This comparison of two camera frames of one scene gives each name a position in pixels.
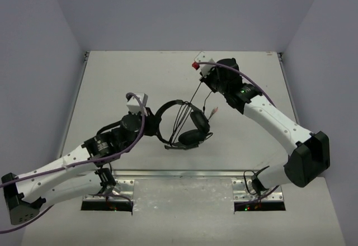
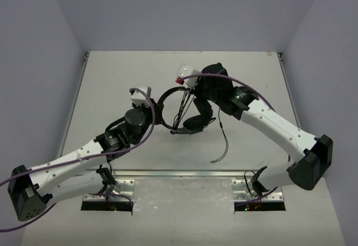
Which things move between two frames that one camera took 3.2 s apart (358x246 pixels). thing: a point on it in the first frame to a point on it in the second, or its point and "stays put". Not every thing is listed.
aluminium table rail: x=194 y=173 stays put
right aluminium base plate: x=244 y=190 stays put
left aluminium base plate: x=123 y=191 stays put
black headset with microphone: x=190 y=139 to x=192 y=124
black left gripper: x=152 y=121 to x=158 y=112
